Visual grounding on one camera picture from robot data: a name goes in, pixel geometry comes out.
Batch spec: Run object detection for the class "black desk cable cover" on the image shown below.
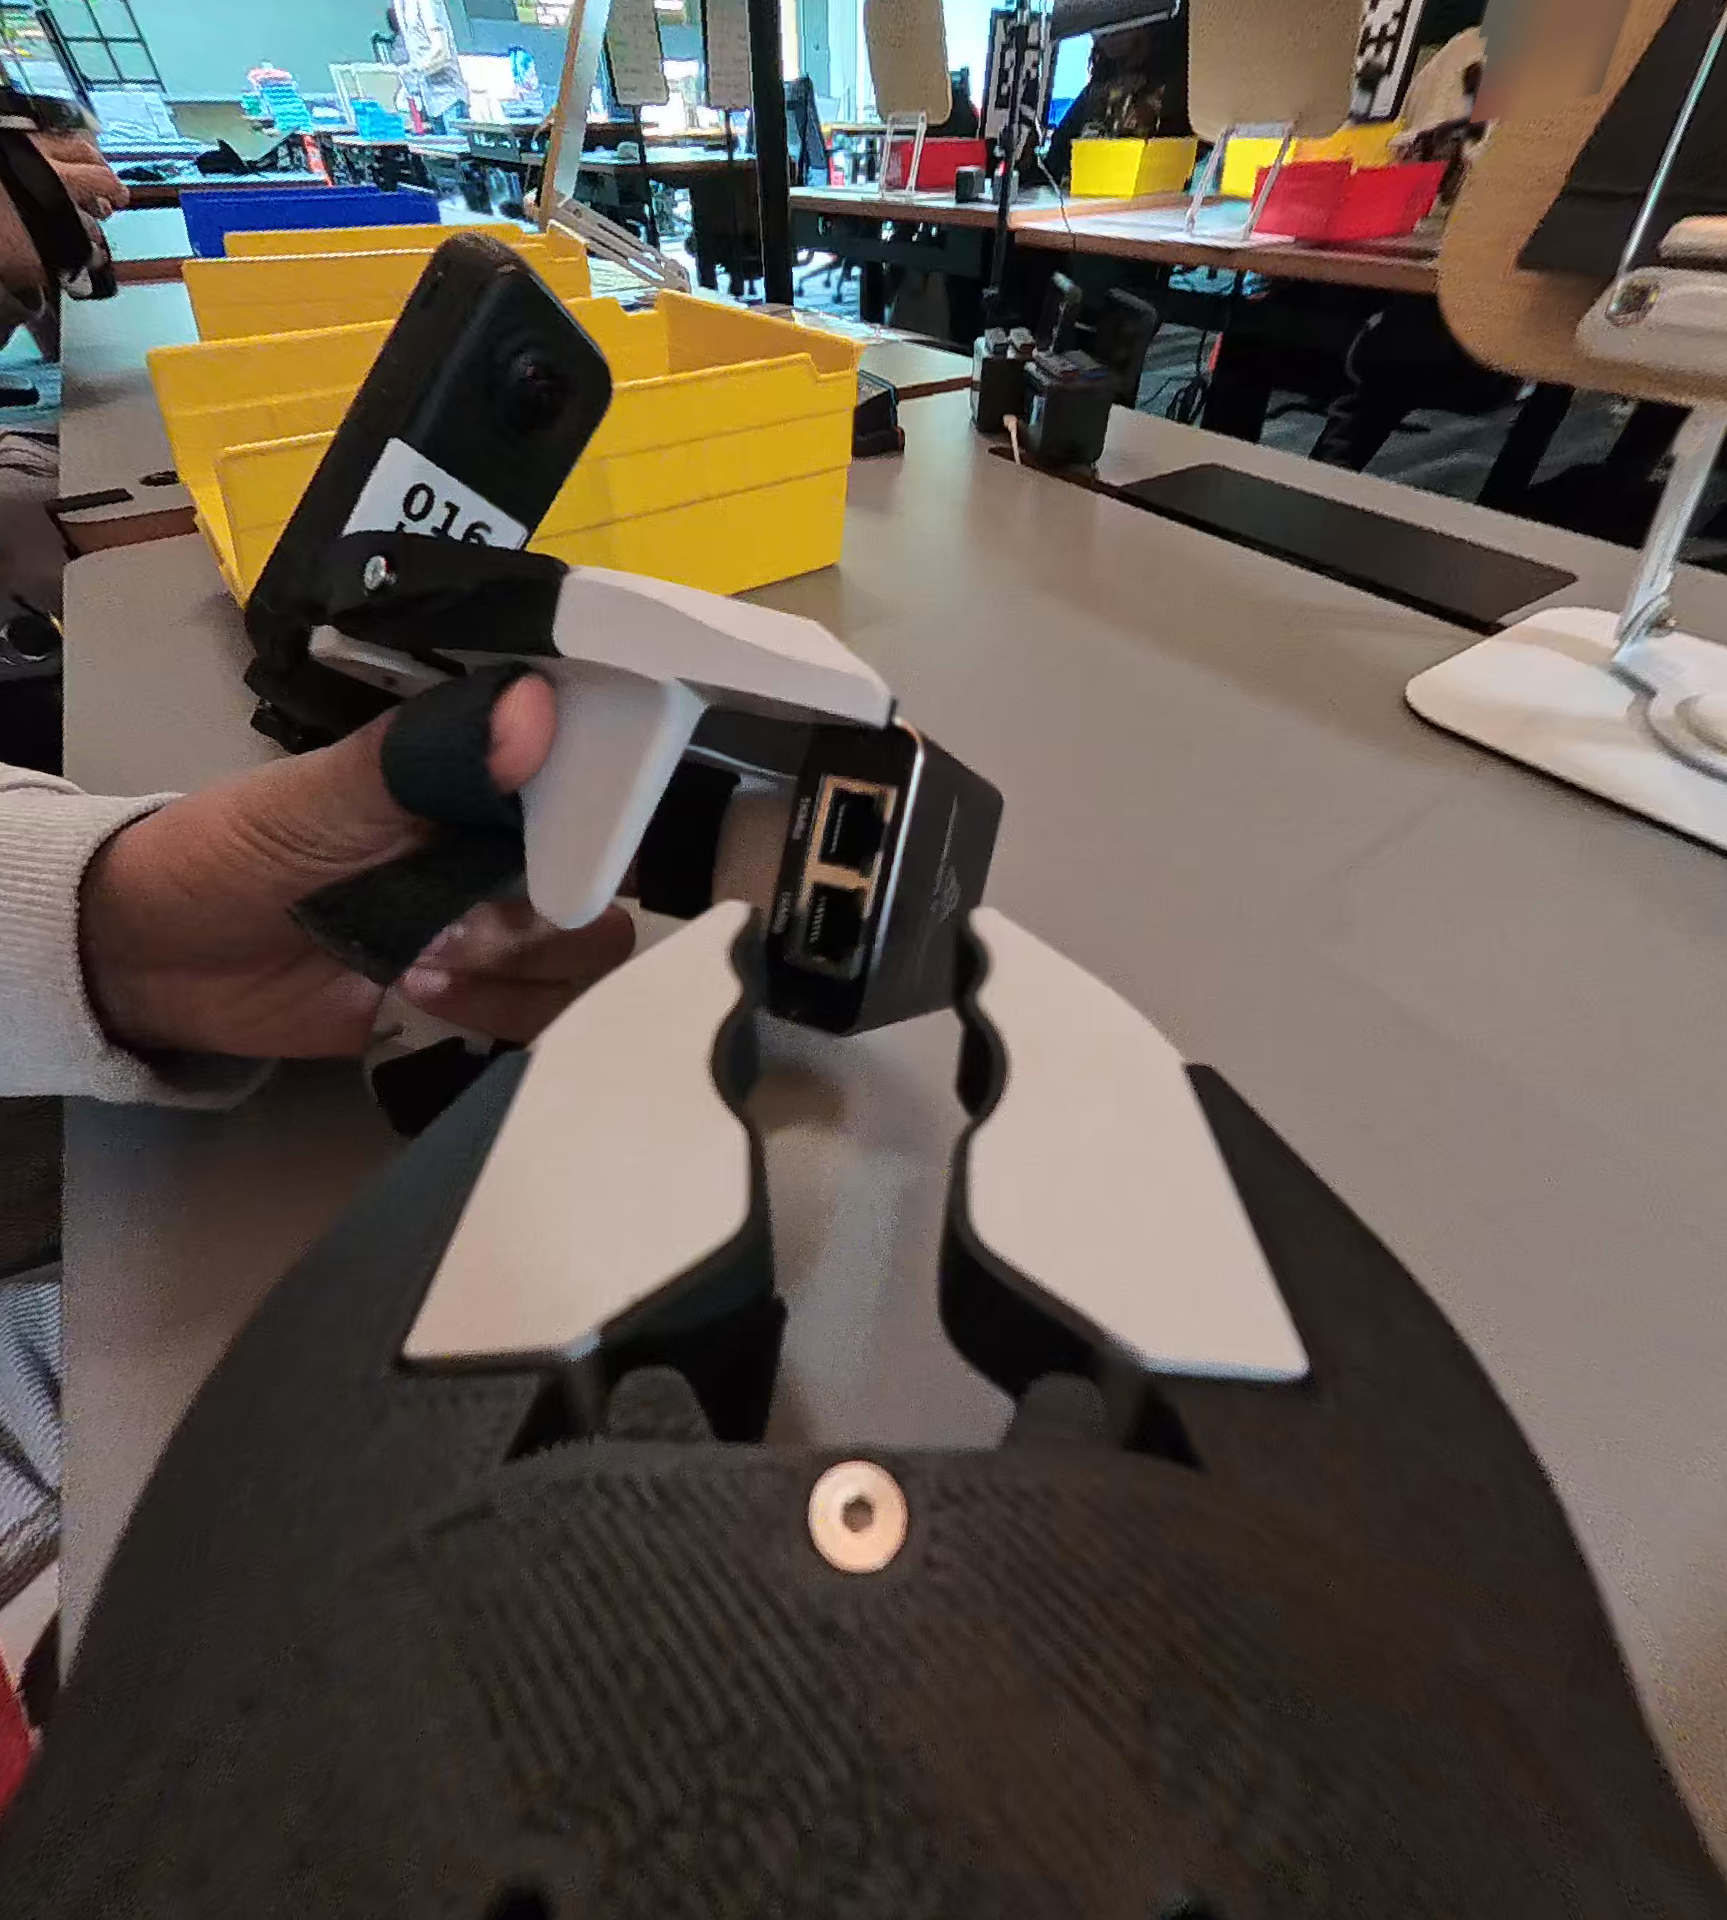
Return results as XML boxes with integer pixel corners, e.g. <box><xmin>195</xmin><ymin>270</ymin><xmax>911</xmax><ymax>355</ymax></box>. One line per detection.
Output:
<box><xmin>1110</xmin><ymin>462</ymin><xmax>1574</xmax><ymax>637</ymax></box>

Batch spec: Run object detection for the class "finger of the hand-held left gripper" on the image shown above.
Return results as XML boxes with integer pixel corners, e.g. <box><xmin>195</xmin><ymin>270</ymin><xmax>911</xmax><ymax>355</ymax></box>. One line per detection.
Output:
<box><xmin>634</xmin><ymin>734</ymin><xmax>812</xmax><ymax>919</ymax></box>
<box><xmin>553</xmin><ymin>566</ymin><xmax>899</xmax><ymax>734</ymax></box>

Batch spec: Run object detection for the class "white leaning stand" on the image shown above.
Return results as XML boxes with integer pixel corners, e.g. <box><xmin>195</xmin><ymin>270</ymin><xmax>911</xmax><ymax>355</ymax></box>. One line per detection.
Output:
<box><xmin>524</xmin><ymin>0</ymin><xmax>691</xmax><ymax>294</ymax></box>

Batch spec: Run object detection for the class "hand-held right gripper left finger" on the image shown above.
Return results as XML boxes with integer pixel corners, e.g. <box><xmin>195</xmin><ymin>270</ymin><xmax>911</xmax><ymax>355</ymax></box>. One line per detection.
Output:
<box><xmin>398</xmin><ymin>901</ymin><xmax>788</xmax><ymax>1447</ymax></box>

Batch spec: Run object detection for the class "black battery charger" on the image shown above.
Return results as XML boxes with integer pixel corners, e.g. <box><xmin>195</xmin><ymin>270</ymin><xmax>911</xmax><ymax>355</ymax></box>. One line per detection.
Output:
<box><xmin>973</xmin><ymin>275</ymin><xmax>1161</xmax><ymax>469</ymax></box>

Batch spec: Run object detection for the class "black and white marker sign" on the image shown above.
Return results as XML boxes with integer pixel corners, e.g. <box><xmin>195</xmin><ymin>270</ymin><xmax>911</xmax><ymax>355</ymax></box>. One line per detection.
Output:
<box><xmin>983</xmin><ymin>5</ymin><xmax>1050</xmax><ymax>142</ymax></box>
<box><xmin>1350</xmin><ymin>0</ymin><xmax>1426</xmax><ymax>124</ymax></box>

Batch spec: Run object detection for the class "wooden background desk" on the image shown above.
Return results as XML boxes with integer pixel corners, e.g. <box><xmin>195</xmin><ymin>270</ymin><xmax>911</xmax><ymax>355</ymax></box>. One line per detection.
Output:
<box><xmin>788</xmin><ymin>180</ymin><xmax>1440</xmax><ymax>294</ymax></box>

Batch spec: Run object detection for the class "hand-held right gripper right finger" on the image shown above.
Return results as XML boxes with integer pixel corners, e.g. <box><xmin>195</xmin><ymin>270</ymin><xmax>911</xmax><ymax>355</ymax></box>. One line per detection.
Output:
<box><xmin>941</xmin><ymin>905</ymin><xmax>1311</xmax><ymax>1440</ymax></box>

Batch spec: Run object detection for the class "black metal post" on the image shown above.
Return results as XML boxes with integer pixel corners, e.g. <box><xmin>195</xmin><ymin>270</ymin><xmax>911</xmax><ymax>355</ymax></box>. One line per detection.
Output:
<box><xmin>743</xmin><ymin>0</ymin><xmax>799</xmax><ymax>302</ymax></box>

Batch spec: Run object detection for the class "person's left hand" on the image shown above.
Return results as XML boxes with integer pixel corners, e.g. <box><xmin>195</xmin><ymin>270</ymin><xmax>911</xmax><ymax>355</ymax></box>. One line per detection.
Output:
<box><xmin>75</xmin><ymin>674</ymin><xmax>642</xmax><ymax>1065</ymax></box>

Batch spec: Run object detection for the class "black two-port adapter box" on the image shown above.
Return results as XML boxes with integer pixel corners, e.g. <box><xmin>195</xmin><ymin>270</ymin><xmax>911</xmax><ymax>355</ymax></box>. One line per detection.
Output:
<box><xmin>759</xmin><ymin>720</ymin><xmax>1002</xmax><ymax>1038</ymax></box>

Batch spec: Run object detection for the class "yellow background bin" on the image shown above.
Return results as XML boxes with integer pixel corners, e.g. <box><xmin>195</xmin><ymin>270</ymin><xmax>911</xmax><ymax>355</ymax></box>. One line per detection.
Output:
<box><xmin>1070</xmin><ymin>134</ymin><xmax>1196</xmax><ymax>198</ymax></box>

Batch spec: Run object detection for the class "blue plastic bin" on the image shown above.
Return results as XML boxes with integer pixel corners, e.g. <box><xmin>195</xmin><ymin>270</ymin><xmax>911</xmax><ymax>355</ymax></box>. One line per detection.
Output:
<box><xmin>178</xmin><ymin>183</ymin><xmax>443</xmax><ymax>260</ymax></box>

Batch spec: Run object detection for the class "yellow plastic bin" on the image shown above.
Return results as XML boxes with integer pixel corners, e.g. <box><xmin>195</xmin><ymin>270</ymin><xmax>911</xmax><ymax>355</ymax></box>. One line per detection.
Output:
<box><xmin>181</xmin><ymin>225</ymin><xmax>593</xmax><ymax>344</ymax></box>
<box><xmin>146</xmin><ymin>288</ymin><xmax>861</xmax><ymax>606</ymax></box>

